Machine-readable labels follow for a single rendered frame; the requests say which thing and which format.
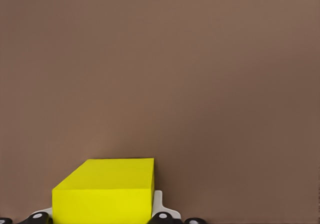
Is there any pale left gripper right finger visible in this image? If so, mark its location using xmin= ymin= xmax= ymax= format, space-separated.
xmin=149 ymin=189 xmax=182 ymax=224

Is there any pale left gripper left finger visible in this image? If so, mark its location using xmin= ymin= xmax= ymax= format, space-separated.
xmin=20 ymin=206 xmax=54 ymax=224

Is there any yellow drawer cabinet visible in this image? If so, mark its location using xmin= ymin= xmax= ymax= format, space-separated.
xmin=51 ymin=157 xmax=155 ymax=224

